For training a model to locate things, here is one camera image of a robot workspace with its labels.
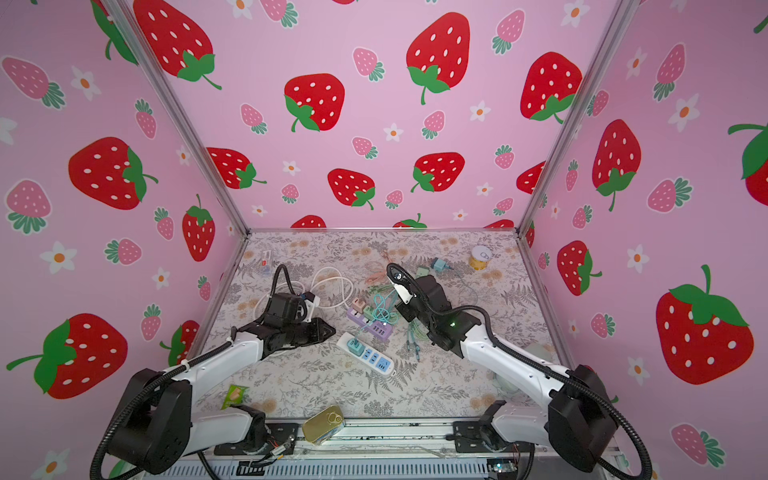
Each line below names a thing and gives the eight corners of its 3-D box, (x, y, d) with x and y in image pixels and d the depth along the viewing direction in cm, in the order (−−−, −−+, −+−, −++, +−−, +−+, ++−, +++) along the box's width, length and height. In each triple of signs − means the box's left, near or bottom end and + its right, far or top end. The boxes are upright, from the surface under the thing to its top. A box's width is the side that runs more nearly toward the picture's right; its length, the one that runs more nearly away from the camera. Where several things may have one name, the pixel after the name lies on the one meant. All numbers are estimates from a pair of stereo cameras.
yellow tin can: (471, 270, 111) (474, 261, 107) (468, 255, 116) (471, 245, 112) (489, 270, 111) (493, 261, 107) (485, 255, 116) (489, 245, 112)
